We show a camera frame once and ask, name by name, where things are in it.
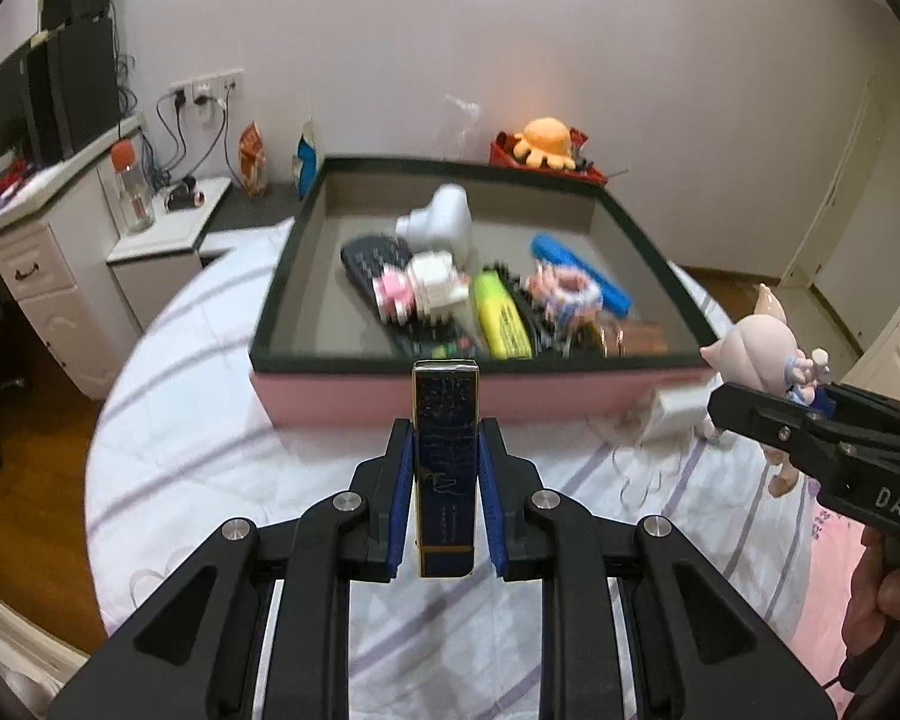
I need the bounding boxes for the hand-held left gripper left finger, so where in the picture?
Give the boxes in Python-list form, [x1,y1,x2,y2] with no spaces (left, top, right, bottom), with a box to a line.
[45,418,413,720]

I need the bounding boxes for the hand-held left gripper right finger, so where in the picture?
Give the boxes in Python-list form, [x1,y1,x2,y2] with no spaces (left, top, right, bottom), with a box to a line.
[476,420,837,720]

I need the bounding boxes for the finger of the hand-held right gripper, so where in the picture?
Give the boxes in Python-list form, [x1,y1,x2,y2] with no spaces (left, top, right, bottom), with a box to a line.
[825,382,900,440]
[707,381,845,477]

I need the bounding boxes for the dark blue gold tin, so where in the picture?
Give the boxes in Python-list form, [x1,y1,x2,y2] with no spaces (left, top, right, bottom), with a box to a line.
[411,360,482,578]

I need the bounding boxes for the pink pig doll figure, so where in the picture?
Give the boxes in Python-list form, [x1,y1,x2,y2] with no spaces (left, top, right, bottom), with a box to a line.
[699,283,833,500]

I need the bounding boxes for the pink storage box black rim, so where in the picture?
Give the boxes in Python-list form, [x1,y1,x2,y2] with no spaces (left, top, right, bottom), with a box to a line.
[249,156,721,430]

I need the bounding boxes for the black hair clip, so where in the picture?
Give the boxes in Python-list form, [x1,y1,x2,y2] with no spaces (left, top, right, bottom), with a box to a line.
[487,262,608,357]

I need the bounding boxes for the yellow highlighter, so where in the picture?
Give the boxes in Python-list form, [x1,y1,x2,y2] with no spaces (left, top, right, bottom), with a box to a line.
[471,270,535,361]

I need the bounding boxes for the pink white block toy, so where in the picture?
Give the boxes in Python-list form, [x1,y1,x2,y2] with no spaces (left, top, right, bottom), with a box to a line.
[371,251,472,327]

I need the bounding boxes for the pink patterned ring toy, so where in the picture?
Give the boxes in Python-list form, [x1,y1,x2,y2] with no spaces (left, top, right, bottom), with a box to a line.
[525,259,605,331]

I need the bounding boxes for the blue highlighter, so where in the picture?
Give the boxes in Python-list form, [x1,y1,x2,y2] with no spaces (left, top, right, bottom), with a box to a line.
[531,232,635,316]

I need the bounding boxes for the white plastic bottle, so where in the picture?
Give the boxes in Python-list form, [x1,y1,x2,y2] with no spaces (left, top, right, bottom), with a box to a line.
[395,184,472,260]

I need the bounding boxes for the person's right hand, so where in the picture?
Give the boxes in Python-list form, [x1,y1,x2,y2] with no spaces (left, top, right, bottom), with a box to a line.
[842,523,900,665]

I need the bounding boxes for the white cabinet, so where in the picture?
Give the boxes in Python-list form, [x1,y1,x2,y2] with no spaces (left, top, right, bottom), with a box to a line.
[844,300,900,406]

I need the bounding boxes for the white charger adapter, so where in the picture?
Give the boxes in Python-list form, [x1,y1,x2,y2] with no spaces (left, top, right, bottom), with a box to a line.
[641,382,710,442]

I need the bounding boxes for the pink floral quilt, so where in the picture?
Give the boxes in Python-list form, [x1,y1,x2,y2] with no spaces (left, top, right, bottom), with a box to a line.
[787,480,900,691]

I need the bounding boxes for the white door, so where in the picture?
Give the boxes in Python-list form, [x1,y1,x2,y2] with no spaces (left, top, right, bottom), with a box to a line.
[780,75,890,290]

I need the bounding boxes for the black remote control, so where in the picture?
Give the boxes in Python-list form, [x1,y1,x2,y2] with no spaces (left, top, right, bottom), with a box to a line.
[340,235,488,361]

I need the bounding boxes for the white nightstand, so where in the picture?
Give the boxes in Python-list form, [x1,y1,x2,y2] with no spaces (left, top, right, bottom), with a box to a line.
[105,176,233,331]

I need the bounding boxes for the blue white packet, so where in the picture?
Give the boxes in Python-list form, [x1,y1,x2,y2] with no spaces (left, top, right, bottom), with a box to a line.
[291,120,322,202]

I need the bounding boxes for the red toy box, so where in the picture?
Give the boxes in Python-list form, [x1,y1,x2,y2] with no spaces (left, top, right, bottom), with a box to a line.
[489,131,608,185]

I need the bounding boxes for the orange octopus plush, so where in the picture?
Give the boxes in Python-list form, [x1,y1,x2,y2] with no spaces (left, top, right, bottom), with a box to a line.
[511,116,577,168]

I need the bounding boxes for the orange snack bag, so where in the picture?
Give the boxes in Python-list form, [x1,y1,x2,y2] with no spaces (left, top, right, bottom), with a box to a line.
[238,120,271,200]

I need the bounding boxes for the small black device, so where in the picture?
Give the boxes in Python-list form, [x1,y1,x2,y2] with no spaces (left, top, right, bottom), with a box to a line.
[163,176,205,212]

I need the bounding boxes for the bottle with orange cap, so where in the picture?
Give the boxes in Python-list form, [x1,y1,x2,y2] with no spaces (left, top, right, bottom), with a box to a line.
[111,139,156,235]

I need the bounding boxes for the white desk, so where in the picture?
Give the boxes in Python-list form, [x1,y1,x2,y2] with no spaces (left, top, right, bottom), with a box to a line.
[0,112,147,402]

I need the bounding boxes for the tall black speaker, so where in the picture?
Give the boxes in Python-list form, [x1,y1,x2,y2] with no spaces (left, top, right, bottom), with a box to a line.
[41,19,121,162]

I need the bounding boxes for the black monitor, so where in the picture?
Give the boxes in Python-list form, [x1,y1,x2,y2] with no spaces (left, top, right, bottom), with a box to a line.
[0,52,42,173]

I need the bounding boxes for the black power cables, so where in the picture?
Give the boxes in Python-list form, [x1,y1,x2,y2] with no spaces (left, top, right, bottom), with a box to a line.
[112,52,230,188]

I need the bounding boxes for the wall power outlet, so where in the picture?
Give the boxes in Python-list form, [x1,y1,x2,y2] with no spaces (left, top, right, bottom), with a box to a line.
[171,71,245,107]

